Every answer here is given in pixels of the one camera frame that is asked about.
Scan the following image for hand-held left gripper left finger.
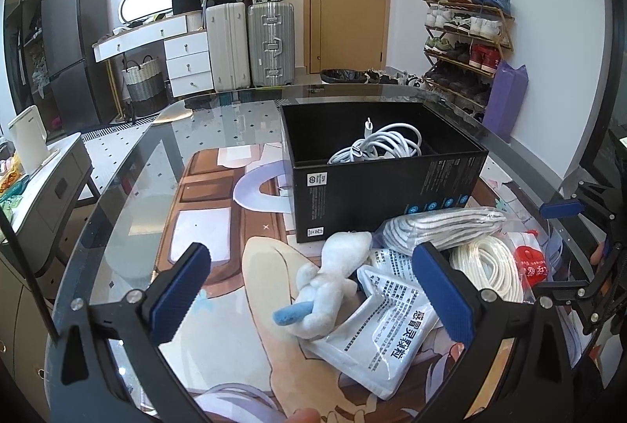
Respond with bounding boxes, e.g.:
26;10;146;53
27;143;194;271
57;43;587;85
59;243;212;423

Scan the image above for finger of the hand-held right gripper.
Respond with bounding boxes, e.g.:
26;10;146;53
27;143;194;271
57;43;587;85
533;234;615;338
539;181;625;225

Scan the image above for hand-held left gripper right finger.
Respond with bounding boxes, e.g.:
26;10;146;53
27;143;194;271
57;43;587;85
411;242;574;423

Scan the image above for white medicine packet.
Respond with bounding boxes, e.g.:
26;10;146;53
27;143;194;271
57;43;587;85
367;247;428;287
306;265;442;397

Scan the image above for bag of striped rope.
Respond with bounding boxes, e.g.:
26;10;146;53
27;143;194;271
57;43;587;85
381;208;507;253

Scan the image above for black cardboard box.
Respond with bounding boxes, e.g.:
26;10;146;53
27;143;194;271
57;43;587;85
280;101;489;244

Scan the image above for white plush toy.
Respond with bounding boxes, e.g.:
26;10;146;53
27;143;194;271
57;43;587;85
273;231;374;340

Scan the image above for person's left hand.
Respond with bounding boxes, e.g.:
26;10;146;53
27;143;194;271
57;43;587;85
284;408;320;423

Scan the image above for printed table mat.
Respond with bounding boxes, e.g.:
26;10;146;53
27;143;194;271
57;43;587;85
152;100;593;423

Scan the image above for purple bag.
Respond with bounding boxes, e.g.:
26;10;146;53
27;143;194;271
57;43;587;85
482;61;529;145

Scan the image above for grey side cabinet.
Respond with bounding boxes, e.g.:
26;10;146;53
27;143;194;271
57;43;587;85
0;132;99;277

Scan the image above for shoe rack with shoes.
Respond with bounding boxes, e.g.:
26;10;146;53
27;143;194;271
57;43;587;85
421;0;515;120

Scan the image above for colourful snack packets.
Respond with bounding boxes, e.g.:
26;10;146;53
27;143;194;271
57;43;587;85
0;141;31;211

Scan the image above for woven laundry basket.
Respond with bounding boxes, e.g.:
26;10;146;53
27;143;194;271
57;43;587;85
121;56;170;116

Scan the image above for pile of shoes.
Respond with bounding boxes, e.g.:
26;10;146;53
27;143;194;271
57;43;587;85
367;68;427;89

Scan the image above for white kettle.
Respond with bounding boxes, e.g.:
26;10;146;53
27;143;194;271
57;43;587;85
8;106;50;175

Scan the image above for white dresser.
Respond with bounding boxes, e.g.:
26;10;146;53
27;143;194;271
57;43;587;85
93;14;215;97

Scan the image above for trash bin with black liner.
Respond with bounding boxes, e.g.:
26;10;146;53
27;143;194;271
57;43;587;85
321;68;368;85

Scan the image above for white suitcase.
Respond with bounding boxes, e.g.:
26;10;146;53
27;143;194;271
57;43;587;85
206;2;252;92

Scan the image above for silver suitcase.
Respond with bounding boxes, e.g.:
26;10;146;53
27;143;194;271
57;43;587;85
247;3;296;87

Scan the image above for dark grey fridge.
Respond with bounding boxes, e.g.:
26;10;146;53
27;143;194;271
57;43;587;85
40;0;118;130

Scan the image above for oval mirror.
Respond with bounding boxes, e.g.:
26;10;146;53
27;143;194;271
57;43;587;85
121;0;179;25

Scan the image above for white charging cable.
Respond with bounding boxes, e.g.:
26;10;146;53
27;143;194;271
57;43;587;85
327;118;423;165

